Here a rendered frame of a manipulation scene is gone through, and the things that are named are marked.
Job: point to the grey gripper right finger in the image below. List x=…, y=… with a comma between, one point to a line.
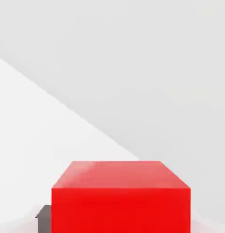
x=196, y=227

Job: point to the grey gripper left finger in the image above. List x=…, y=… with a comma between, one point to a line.
x=44, y=221

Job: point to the small red cube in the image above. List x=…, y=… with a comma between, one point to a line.
x=120, y=209

